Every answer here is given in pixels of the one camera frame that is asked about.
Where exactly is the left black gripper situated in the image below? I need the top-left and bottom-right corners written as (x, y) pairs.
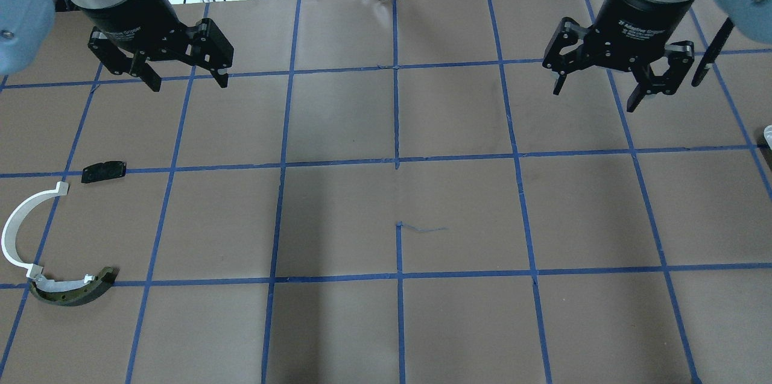
top-left (80, 0), bottom-right (235, 93)

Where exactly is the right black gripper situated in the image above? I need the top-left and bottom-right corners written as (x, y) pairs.
top-left (542, 0), bottom-right (694, 114)

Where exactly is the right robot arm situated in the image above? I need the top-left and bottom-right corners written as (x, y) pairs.
top-left (542, 0), bottom-right (771, 112)

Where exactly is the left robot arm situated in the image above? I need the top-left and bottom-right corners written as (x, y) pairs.
top-left (1, 0), bottom-right (234, 91)

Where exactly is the black plastic block part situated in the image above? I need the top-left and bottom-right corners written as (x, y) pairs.
top-left (81, 160), bottom-right (127, 184)

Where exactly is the dark green brake shoe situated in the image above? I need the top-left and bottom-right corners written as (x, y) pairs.
top-left (28, 266), bottom-right (119, 307)

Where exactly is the white curved plastic bracket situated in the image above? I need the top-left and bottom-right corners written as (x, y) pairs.
top-left (2, 181), bottom-right (69, 282)

